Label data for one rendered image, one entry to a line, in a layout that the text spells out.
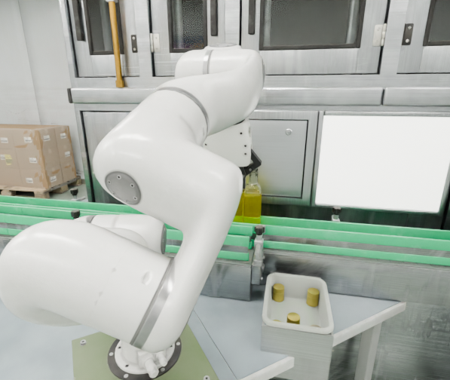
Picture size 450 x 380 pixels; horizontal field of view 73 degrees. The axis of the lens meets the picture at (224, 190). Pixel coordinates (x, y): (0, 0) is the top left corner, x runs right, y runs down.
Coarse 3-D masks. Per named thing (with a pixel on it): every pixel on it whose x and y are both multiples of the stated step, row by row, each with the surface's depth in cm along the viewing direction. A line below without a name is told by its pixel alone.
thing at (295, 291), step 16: (272, 288) 94; (288, 288) 94; (304, 288) 92; (320, 288) 90; (272, 304) 91; (288, 304) 91; (304, 304) 91; (320, 304) 87; (272, 320) 75; (304, 320) 84; (320, 320) 84
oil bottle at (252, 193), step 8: (248, 184) 99; (256, 184) 98; (248, 192) 98; (256, 192) 97; (248, 200) 98; (256, 200) 98; (248, 208) 99; (256, 208) 99; (248, 216) 100; (256, 216) 100
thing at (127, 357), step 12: (120, 348) 65; (132, 348) 60; (168, 348) 65; (120, 360) 62; (132, 360) 61; (144, 360) 59; (156, 360) 62; (132, 372) 60; (144, 372) 60; (156, 372) 57
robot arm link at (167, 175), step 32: (160, 96) 32; (128, 128) 27; (160, 128) 28; (192, 128) 32; (96, 160) 27; (128, 160) 26; (160, 160) 26; (192, 160) 27; (224, 160) 29; (128, 192) 27; (160, 192) 26; (192, 192) 26; (224, 192) 27; (192, 224) 27; (224, 224) 27; (192, 256) 26; (160, 288) 26; (192, 288) 26; (160, 320) 25
